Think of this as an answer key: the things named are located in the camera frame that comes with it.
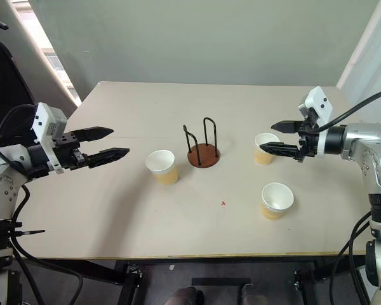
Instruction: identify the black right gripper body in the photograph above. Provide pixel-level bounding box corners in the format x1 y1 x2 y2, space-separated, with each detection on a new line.
293 109 321 163

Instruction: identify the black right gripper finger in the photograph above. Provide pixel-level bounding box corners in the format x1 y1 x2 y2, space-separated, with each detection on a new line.
270 119 304 134
259 141 301 157

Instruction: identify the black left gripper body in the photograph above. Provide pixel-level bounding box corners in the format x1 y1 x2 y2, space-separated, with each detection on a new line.
48 131 90 173

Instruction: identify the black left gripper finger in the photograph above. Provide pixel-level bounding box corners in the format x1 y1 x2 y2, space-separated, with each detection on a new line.
82 147 130 170
72 126 115 143

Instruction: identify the yellow white paper cup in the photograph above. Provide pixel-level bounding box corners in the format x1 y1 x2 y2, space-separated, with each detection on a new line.
261 182 295 221
253 132 281 166
145 149 179 186

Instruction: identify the black chair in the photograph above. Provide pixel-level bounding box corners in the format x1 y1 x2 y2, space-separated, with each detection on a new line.
0 20 79 144

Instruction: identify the dark brown rounded shape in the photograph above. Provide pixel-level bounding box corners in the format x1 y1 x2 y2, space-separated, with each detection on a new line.
164 285 205 305

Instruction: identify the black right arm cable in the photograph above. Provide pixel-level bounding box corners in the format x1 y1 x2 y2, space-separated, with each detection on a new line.
316 88 381 132

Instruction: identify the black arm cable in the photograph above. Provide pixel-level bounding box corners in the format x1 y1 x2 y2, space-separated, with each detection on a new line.
316 88 381 132
0 104 85 305

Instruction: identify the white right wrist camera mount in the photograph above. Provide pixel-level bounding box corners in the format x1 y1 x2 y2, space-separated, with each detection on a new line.
297 85 334 128

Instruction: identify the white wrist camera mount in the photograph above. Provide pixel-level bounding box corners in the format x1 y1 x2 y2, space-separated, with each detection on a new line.
297 85 334 128
30 102 68 175

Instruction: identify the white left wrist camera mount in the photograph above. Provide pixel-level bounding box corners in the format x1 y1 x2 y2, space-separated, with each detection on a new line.
30 102 68 175

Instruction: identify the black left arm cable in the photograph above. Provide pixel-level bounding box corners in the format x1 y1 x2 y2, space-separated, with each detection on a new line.
0 104 85 305

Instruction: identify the brown base wire cup holder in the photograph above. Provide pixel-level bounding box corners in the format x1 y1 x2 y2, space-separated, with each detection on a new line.
182 117 222 168

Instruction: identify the window with beige frame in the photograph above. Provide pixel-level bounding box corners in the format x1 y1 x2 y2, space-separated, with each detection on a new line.
6 0 83 107

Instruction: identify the black cable tie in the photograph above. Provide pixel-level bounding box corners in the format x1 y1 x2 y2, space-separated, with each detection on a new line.
13 229 46 238

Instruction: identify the black lower body cable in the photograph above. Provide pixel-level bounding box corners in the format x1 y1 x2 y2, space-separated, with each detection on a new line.
334 210 373 305

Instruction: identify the black metal table frame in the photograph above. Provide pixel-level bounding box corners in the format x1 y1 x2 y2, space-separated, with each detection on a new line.
18 257 369 305

